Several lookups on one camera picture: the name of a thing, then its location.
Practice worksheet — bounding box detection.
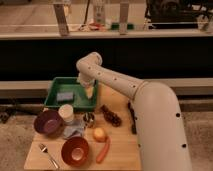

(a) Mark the purple plastic bowl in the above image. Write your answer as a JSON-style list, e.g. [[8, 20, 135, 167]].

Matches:
[[34, 110, 63, 135]]

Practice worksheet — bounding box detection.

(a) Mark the black dish brush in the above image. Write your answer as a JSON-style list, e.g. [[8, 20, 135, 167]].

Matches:
[[127, 102, 137, 134]]

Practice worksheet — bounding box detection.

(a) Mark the orange carrot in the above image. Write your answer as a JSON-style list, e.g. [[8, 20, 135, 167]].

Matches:
[[96, 138, 110, 163]]

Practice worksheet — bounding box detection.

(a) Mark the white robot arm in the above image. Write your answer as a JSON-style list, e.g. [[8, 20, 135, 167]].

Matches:
[[76, 52, 192, 171]]

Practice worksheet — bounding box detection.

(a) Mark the grey blue cloth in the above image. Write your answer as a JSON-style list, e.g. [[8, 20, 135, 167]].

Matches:
[[63, 120, 85, 139]]

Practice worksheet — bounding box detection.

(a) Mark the dark machine on shelf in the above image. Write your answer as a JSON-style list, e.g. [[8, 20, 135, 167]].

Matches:
[[145, 0, 213, 29]]

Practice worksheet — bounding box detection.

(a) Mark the left grey metal post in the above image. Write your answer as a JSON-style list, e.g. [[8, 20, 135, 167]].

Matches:
[[53, 0, 69, 36]]

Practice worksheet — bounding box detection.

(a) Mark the dark brown grape bunch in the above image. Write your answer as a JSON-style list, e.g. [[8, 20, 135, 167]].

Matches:
[[101, 105, 122, 127]]

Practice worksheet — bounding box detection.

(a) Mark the yellow apple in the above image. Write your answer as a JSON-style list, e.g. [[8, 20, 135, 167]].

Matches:
[[93, 128, 107, 142]]

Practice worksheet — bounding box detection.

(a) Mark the clear bottle on shelf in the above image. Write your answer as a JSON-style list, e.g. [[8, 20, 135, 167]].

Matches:
[[93, 0, 105, 25]]

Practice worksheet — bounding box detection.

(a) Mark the red object on shelf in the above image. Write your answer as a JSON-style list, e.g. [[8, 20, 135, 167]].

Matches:
[[89, 23, 103, 30]]

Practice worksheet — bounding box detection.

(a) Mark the grey metal post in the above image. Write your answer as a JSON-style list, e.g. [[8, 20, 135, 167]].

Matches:
[[119, 1, 129, 35], [53, 0, 69, 36]]

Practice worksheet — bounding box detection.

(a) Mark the red orange bowl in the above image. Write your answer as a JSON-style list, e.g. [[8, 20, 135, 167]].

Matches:
[[61, 137, 89, 167]]

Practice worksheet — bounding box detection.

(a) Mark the green plastic tray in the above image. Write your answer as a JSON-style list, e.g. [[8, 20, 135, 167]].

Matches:
[[44, 77, 98, 111]]

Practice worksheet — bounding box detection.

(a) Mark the green object on shelf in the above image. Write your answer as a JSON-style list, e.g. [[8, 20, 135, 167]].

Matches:
[[110, 22, 134, 30]]

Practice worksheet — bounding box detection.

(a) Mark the small metal cup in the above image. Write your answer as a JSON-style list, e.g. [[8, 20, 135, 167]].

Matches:
[[83, 112, 95, 127]]

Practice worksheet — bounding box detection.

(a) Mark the right grey metal post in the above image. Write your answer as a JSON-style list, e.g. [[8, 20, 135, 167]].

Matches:
[[119, 1, 129, 35]]

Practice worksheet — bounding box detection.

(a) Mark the wooden board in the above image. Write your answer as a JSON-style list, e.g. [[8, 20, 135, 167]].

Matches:
[[24, 84, 141, 171]]

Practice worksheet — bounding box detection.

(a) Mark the blue grey sponge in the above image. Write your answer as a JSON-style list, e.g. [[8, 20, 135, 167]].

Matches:
[[56, 92, 74, 102]]

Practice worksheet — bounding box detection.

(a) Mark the white plastic cup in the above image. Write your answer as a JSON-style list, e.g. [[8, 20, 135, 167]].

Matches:
[[58, 104, 74, 123]]

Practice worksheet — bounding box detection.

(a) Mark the silver metal fork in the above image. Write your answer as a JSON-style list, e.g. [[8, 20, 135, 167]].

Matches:
[[39, 143, 60, 170]]

